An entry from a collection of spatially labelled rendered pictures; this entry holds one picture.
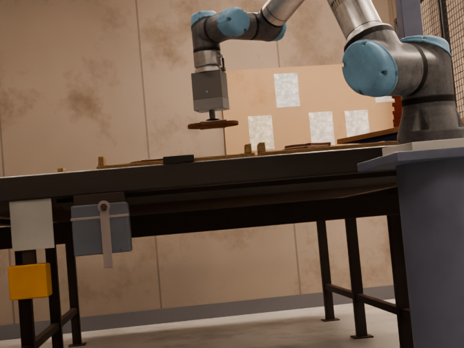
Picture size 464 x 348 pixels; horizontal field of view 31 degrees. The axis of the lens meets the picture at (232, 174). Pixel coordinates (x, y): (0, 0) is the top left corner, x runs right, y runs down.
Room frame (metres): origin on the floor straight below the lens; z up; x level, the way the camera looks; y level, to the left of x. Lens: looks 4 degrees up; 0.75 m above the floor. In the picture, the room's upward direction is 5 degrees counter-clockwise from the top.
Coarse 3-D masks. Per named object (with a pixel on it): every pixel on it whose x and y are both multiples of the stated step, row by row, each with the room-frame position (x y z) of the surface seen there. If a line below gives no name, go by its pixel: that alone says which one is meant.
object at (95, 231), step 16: (80, 208) 1.98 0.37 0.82; (96, 208) 1.99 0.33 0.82; (112, 208) 1.99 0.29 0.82; (128, 208) 2.06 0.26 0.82; (80, 224) 1.98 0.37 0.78; (96, 224) 1.98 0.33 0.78; (112, 224) 1.99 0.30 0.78; (128, 224) 1.99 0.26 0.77; (80, 240) 1.98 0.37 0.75; (96, 240) 1.98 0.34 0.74; (112, 240) 1.99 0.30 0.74; (128, 240) 1.99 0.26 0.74; (112, 256) 1.98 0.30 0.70
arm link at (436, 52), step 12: (420, 36) 1.78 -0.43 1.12; (432, 36) 1.78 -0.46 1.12; (420, 48) 1.76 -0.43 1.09; (432, 48) 1.78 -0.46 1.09; (444, 48) 1.79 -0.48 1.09; (432, 60) 1.77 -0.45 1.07; (444, 60) 1.79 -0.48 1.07; (432, 72) 1.77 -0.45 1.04; (444, 72) 1.79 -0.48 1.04; (420, 84) 1.76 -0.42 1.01; (432, 84) 1.78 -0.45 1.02; (444, 84) 1.79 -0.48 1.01; (408, 96) 1.81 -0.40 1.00; (420, 96) 1.79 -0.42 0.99
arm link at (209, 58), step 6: (198, 54) 2.23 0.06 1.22; (204, 54) 2.22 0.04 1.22; (210, 54) 2.22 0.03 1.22; (216, 54) 2.23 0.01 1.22; (198, 60) 2.23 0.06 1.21; (204, 60) 2.22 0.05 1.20; (210, 60) 2.22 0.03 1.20; (216, 60) 2.23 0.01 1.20; (198, 66) 2.24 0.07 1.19; (204, 66) 2.23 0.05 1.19; (210, 66) 2.23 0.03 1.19; (216, 66) 2.24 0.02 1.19
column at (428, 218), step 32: (384, 160) 1.77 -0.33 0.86; (416, 160) 1.71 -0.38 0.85; (448, 160) 1.76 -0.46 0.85; (416, 192) 1.78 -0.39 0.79; (448, 192) 1.76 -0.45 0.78; (416, 224) 1.79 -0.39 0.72; (448, 224) 1.76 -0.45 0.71; (416, 256) 1.80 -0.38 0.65; (448, 256) 1.76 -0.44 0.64; (416, 288) 1.80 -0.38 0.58; (448, 288) 1.76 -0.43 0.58; (416, 320) 1.81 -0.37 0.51; (448, 320) 1.76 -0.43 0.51
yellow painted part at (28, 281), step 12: (24, 252) 2.00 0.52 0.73; (24, 264) 2.00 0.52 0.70; (36, 264) 1.97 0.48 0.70; (48, 264) 2.02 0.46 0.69; (12, 276) 1.97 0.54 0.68; (24, 276) 1.97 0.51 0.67; (36, 276) 1.97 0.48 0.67; (48, 276) 2.01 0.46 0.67; (12, 288) 1.97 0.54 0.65; (24, 288) 1.97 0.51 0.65; (36, 288) 1.97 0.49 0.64; (48, 288) 1.99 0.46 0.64
